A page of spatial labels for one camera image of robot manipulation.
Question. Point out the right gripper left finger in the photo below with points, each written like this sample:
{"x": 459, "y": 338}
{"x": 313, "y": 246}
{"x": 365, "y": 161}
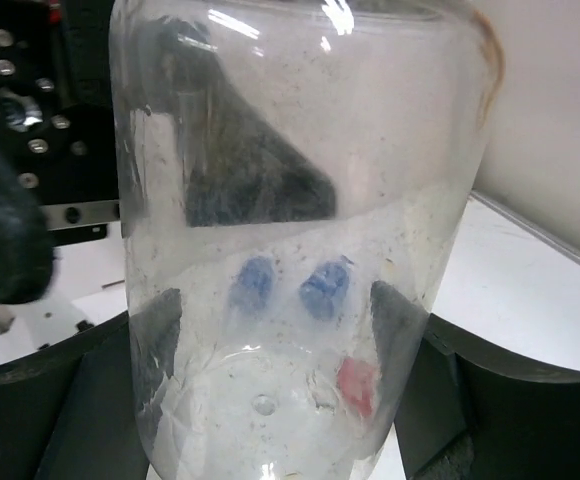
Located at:
{"x": 89, "y": 407}

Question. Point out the red label plastic bottle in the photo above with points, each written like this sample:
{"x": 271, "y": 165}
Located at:
{"x": 356, "y": 380}

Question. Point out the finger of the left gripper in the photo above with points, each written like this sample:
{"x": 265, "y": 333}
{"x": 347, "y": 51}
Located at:
{"x": 237, "y": 169}

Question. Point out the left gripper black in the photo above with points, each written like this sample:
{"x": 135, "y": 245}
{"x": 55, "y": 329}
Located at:
{"x": 56, "y": 127}

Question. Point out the blue label bottle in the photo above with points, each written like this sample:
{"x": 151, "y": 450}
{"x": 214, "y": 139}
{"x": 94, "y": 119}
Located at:
{"x": 252, "y": 287}
{"x": 323, "y": 292}

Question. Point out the blue label bottle lower left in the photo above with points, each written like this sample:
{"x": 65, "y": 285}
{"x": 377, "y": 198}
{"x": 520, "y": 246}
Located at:
{"x": 252, "y": 287}

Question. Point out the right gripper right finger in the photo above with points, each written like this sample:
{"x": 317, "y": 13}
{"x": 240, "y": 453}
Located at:
{"x": 471, "y": 409}

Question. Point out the blue label bottle upper left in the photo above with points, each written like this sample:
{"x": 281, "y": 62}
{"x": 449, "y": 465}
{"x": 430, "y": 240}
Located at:
{"x": 323, "y": 292}

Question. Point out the clear jar with metal lid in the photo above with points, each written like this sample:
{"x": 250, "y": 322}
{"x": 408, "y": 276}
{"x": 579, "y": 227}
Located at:
{"x": 390, "y": 99}

